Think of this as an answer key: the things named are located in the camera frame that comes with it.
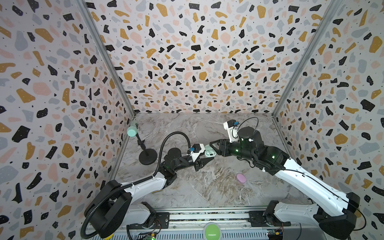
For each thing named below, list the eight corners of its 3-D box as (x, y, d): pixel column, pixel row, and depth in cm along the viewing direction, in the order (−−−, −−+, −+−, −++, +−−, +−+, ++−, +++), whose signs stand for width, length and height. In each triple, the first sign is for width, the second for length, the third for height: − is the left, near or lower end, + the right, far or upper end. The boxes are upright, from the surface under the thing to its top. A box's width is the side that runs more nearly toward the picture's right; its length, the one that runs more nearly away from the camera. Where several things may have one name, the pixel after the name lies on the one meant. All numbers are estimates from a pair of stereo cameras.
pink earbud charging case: (237, 183, 88) (237, 181, 87) (235, 174, 92) (236, 173, 90) (245, 183, 89) (246, 181, 87) (244, 174, 92) (245, 173, 90)
